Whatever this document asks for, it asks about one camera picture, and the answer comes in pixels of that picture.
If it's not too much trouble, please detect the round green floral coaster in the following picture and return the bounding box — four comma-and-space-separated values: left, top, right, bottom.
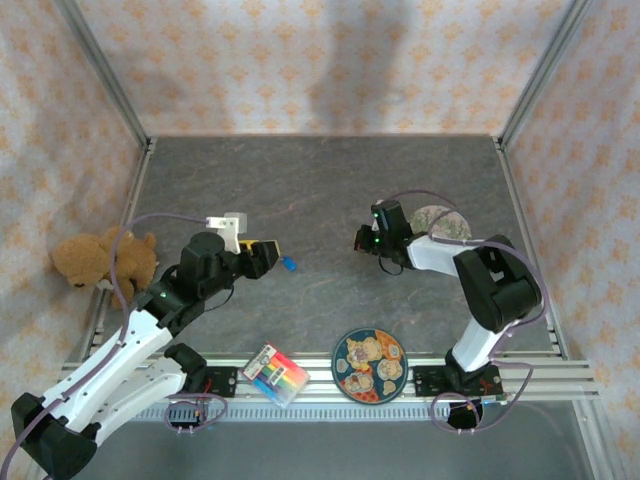
408, 203, 474, 242

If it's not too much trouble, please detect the clear box of coloured markers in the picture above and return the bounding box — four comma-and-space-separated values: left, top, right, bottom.
240, 341, 311, 409

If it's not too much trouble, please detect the brown teddy bear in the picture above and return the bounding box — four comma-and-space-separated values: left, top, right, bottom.
52, 226, 159, 310

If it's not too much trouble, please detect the round blue bear print plate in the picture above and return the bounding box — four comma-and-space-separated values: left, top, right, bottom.
331, 327, 409, 405

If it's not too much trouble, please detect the small black electronics box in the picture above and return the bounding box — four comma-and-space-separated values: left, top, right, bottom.
447, 402, 484, 434
167, 402, 207, 435

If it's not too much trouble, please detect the orange patterned white cloth backdrop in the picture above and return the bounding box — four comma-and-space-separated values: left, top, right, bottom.
504, 0, 640, 480
74, 0, 581, 137
0, 0, 149, 480

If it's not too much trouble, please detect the grey metal panel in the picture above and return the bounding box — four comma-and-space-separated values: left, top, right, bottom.
52, 418, 609, 480

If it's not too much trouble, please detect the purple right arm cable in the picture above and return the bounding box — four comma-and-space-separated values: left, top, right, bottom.
382, 189, 554, 435

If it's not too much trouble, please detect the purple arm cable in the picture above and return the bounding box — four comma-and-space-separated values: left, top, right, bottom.
7, 213, 229, 469
382, 189, 554, 435

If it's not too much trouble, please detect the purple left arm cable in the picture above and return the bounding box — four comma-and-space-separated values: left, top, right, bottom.
7, 213, 229, 469

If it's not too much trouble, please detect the aluminium table side rail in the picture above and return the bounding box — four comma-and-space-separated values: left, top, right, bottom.
492, 137, 571, 361
79, 138, 157, 361

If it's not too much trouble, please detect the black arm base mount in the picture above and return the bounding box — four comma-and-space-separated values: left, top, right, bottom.
202, 366, 239, 399
412, 363, 501, 399

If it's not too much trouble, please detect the aluminium front mounting rail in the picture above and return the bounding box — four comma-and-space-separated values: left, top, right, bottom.
59, 352, 601, 402

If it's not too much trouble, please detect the grey slotted cable duct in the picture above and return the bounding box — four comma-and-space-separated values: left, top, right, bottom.
79, 402, 454, 422

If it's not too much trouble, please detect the aluminium frame post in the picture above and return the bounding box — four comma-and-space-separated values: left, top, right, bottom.
497, 0, 601, 151
52, 0, 156, 151

